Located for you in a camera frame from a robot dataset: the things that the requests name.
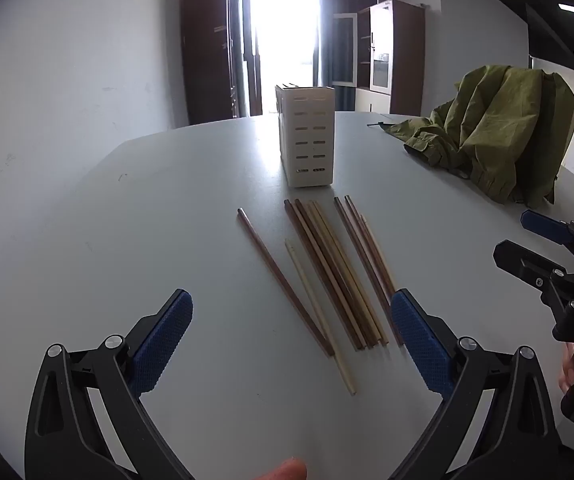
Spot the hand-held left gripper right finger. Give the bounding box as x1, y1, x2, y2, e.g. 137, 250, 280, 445
389, 288, 560, 480

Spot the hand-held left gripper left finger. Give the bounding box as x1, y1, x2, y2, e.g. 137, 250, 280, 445
24, 288, 195, 480

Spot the cream slotted chopstick holder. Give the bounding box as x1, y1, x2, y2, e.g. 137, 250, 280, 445
274, 84, 336, 188

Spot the dark brown wardrobe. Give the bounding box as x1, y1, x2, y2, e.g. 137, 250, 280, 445
181, 0, 238, 127

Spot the wooden glass-door cabinet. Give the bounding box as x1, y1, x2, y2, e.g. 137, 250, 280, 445
331, 0, 426, 117

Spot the olive green jacket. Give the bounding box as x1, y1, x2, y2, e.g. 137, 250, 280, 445
384, 64, 574, 206

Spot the person's left hand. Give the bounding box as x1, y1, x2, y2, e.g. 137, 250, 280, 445
259, 460, 308, 480

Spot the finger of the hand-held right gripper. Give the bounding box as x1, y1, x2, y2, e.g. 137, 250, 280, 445
520, 209, 574, 273
493, 239, 574, 348

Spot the person's right hand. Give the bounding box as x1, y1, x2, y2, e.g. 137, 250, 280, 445
559, 342, 574, 394

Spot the dark brown chopstick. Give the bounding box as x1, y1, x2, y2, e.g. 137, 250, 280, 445
333, 197, 405, 347
237, 207, 333, 357

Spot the glass balcony door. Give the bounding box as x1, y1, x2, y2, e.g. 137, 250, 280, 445
227, 0, 335, 117

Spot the pile of wooden chopsticks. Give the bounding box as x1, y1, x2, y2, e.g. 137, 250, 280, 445
283, 195, 405, 351

